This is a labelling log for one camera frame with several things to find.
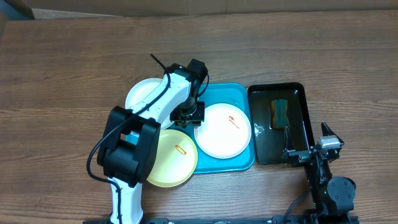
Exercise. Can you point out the yellow plate with ketchup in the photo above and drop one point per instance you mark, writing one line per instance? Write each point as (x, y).
(176, 159)

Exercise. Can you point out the black water tray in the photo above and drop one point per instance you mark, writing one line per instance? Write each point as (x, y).
(268, 142)

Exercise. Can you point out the white plate with ketchup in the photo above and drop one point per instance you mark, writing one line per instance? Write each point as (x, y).
(225, 131)

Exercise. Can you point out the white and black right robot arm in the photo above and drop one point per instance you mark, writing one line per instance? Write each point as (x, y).
(333, 196)

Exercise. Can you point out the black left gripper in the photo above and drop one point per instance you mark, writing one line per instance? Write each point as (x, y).
(196, 120)

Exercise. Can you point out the green and yellow sponge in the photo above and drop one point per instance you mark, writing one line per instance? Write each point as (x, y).
(279, 117)

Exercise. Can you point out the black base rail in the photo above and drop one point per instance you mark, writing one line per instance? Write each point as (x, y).
(274, 220)

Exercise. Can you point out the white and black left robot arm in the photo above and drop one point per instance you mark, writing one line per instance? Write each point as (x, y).
(125, 155)

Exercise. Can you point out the teal plastic tray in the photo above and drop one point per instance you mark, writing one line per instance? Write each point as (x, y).
(229, 93)

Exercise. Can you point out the white plate at back left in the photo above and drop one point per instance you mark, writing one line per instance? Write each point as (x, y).
(140, 90)

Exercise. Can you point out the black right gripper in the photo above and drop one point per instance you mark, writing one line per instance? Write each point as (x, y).
(304, 156)

